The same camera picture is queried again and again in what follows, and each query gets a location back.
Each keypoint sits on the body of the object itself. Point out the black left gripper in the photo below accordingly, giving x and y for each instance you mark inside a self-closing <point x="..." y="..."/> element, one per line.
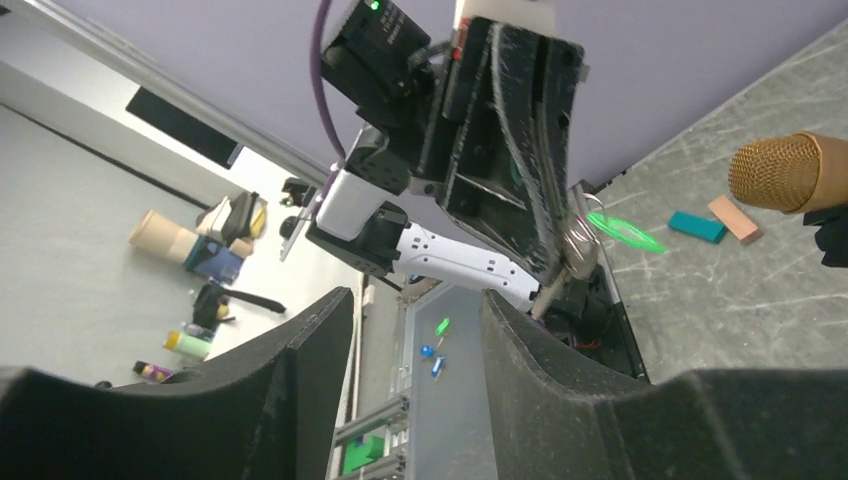
<point x="503" y="162"/>

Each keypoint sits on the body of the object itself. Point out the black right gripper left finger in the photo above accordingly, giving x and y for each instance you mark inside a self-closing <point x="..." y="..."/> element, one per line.
<point x="264" y="410"/>

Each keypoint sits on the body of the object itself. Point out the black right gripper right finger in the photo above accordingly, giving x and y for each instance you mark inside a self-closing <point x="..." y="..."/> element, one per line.
<point x="556" y="414"/>

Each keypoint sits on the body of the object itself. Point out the green plastic key tag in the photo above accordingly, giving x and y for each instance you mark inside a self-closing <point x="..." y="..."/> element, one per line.
<point x="625" y="233"/>

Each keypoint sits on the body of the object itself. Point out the teal wooden block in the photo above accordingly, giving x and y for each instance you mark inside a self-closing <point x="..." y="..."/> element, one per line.
<point x="704" y="229"/>

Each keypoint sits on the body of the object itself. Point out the tan wooden block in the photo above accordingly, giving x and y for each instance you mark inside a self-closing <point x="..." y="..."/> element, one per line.
<point x="743" y="228"/>

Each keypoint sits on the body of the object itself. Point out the gold microphone on black stand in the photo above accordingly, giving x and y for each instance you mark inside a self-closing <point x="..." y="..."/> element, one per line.
<point x="800" y="174"/>

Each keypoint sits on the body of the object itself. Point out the aluminium frame rail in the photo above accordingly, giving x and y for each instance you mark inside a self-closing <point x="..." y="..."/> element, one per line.
<point x="372" y="430"/>

